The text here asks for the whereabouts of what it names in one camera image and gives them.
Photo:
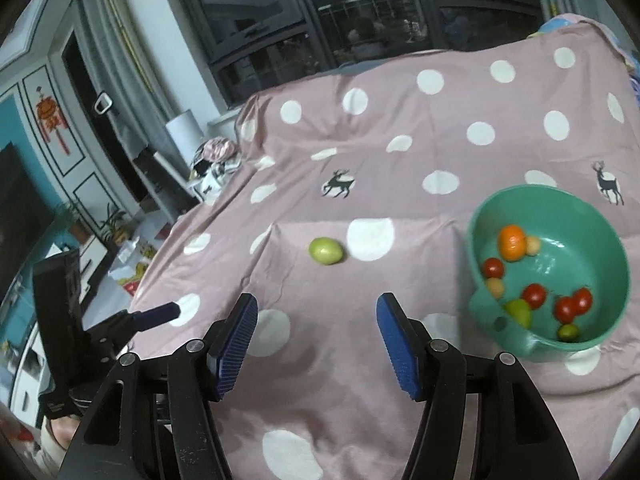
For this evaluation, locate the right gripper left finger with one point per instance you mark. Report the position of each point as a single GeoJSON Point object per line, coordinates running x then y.
{"type": "Point", "coordinates": [229, 344]}

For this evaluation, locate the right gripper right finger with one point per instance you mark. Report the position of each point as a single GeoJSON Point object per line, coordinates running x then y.
{"type": "Point", "coordinates": [404, 345]}

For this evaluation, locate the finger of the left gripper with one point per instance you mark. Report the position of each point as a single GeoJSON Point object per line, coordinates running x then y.
{"type": "Point", "coordinates": [145, 317]}

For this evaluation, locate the small beige fruit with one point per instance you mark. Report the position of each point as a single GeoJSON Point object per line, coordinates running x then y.
{"type": "Point", "coordinates": [496, 287]}

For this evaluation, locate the small red tomato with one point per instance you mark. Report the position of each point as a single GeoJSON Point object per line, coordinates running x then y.
{"type": "Point", "coordinates": [535, 295]}

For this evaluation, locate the small dark green fruit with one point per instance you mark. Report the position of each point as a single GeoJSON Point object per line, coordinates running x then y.
{"type": "Point", "coordinates": [568, 333]}

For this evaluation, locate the large red tomato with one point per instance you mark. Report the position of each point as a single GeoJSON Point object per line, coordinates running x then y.
{"type": "Point", "coordinates": [564, 309]}

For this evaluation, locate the green plastic basin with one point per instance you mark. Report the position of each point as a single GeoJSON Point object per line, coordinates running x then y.
{"type": "Point", "coordinates": [579, 248]}

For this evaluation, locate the red tomato with stem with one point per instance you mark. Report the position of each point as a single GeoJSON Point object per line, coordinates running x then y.
{"type": "Point", "coordinates": [583, 300]}

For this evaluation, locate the left hand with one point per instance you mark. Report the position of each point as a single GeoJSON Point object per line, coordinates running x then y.
{"type": "Point", "coordinates": [61, 431]}

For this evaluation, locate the potted plant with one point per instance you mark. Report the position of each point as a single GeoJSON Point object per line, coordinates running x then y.
{"type": "Point", "coordinates": [114, 230]}

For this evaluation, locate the large green fruit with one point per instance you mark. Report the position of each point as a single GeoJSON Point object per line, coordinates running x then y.
{"type": "Point", "coordinates": [326, 251]}

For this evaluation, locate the orange tangerine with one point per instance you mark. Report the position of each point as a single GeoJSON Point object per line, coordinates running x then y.
{"type": "Point", "coordinates": [511, 243]}

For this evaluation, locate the black television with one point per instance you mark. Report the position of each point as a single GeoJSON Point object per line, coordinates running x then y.
{"type": "Point", "coordinates": [24, 217]}

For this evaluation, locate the pale round fruit in basin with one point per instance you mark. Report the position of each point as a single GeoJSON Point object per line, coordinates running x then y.
{"type": "Point", "coordinates": [533, 245]}

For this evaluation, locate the pink crumpled cloth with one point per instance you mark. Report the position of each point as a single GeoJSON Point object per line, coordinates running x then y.
{"type": "Point", "coordinates": [216, 150]}

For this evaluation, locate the white cylindrical lamp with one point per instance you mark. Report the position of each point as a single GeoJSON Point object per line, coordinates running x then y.
{"type": "Point", "coordinates": [187, 135]}

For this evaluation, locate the red chinese knot decoration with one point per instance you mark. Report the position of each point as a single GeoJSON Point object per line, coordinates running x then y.
{"type": "Point", "coordinates": [51, 120]}

